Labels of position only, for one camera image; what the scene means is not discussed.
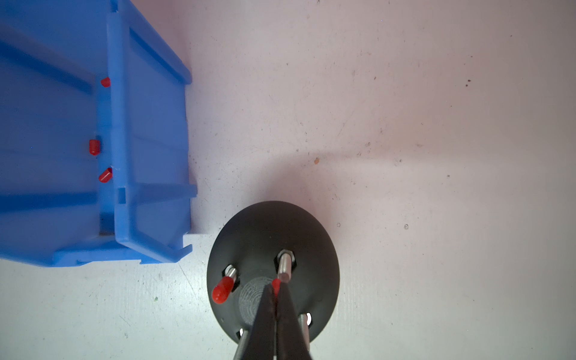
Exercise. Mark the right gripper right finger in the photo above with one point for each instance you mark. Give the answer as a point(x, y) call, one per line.
point(290, 340)

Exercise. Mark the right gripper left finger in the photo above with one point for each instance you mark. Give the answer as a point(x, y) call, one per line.
point(261, 339)

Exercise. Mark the red screw protection sleeve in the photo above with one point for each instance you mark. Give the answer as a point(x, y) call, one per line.
point(223, 289)

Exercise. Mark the silver protruding screw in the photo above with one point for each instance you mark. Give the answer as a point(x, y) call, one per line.
point(285, 266)

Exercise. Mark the black round screw base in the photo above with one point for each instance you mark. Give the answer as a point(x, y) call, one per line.
point(252, 242)

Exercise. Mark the red sleeve in bin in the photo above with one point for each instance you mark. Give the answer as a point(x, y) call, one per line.
point(106, 175)
point(106, 82)
point(94, 147)

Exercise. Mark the blue plastic parts bin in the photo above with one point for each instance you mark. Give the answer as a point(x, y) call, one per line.
point(54, 210)

